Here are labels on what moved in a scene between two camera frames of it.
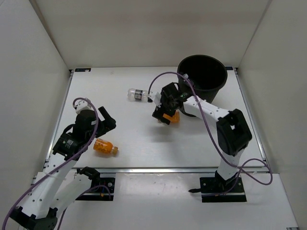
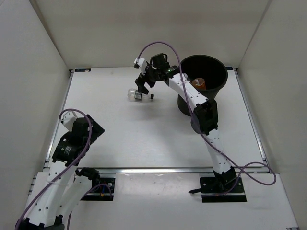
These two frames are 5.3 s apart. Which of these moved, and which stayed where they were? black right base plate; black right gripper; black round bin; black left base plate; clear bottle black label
Moved: black right gripper
Stayed: black right base plate; clear bottle black label; black left base plate; black round bin
